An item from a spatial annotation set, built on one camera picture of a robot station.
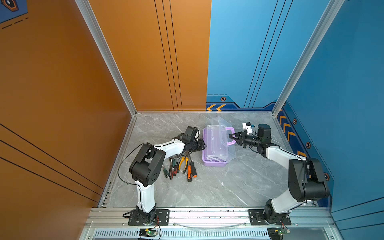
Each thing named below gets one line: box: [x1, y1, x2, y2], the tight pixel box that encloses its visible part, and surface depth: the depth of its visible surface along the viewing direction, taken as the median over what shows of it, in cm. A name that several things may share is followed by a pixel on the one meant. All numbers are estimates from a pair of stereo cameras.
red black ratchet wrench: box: [169, 156, 174, 180], surface depth 91 cm
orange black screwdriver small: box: [190, 159, 198, 178], surface depth 89 cm
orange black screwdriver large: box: [187, 162, 193, 182], surface depth 87 cm
